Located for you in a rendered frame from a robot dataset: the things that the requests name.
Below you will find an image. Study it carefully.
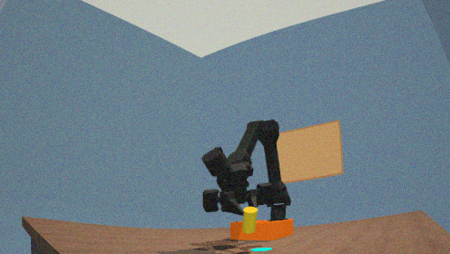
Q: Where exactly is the yellow cylinder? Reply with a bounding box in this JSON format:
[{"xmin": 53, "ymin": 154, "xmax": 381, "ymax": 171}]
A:
[{"xmin": 242, "ymin": 207, "xmax": 258, "ymax": 234}]

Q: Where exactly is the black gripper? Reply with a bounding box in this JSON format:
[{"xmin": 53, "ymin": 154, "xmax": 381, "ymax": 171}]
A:
[{"xmin": 202, "ymin": 180, "xmax": 274, "ymax": 216}]

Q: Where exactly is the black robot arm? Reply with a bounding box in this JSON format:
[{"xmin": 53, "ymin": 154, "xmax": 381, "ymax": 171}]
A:
[{"xmin": 201, "ymin": 119, "xmax": 291, "ymax": 221}]

